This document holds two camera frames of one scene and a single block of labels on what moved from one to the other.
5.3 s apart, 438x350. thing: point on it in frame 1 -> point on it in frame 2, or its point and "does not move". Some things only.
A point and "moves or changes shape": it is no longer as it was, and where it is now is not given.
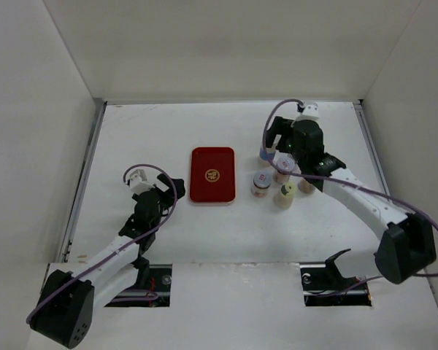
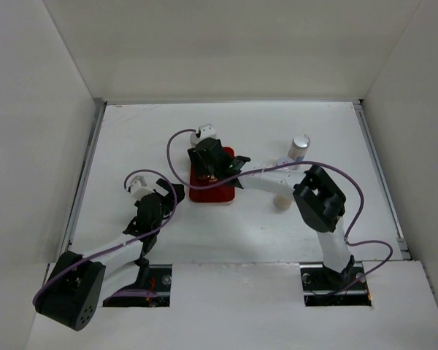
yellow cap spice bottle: x=284 y=200 does not move
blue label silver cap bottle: x=267 y=154 moves or changes shape
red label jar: x=286 y=165 does not move
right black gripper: x=281 y=126 -> x=198 y=160
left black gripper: x=167 y=181 does not move
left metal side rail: x=98 y=111 does not move
